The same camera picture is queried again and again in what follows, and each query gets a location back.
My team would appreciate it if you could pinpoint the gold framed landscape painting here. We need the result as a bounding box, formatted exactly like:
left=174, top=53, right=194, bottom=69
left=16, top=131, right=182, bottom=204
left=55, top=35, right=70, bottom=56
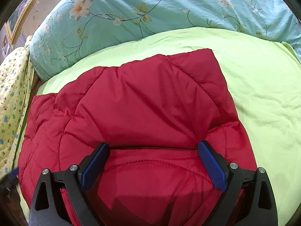
left=4, top=0, right=38, bottom=44

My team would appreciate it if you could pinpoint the teal floral quilt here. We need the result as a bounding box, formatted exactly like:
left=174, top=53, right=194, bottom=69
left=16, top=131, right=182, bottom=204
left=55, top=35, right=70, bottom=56
left=30, top=0, right=300, bottom=81

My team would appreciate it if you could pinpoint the yellow floral blanket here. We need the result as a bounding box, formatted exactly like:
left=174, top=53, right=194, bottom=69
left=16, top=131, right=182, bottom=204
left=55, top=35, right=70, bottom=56
left=0, top=36, right=35, bottom=178

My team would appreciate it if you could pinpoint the light green bed sheet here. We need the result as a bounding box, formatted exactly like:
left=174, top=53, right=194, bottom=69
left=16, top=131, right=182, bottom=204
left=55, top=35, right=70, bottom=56
left=14, top=27, right=301, bottom=226

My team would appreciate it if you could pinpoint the red puffer jacket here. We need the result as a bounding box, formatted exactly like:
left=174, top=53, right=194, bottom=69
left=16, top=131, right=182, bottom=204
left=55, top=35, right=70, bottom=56
left=18, top=49, right=256, bottom=225

